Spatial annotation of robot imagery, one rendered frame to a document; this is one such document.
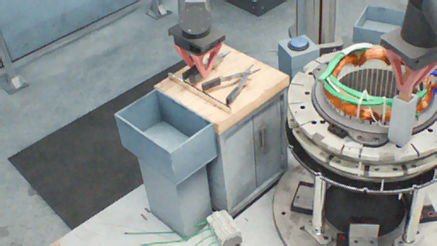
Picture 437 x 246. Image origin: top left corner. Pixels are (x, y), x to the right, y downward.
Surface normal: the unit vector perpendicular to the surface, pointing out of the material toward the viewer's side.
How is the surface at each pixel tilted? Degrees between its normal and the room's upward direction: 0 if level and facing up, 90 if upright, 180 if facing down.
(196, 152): 90
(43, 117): 0
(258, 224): 0
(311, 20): 90
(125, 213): 0
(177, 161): 90
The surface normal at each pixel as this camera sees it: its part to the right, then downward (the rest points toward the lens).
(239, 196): 0.69, 0.42
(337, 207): -0.09, -0.76
